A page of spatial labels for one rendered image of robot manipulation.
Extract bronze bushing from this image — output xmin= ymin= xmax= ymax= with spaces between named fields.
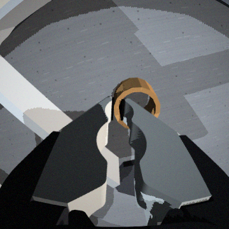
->
xmin=114 ymin=78 xmax=160 ymax=128

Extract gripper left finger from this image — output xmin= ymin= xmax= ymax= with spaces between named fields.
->
xmin=0 ymin=96 xmax=115 ymax=229

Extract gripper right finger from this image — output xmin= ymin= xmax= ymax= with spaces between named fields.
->
xmin=119 ymin=97 xmax=229 ymax=229

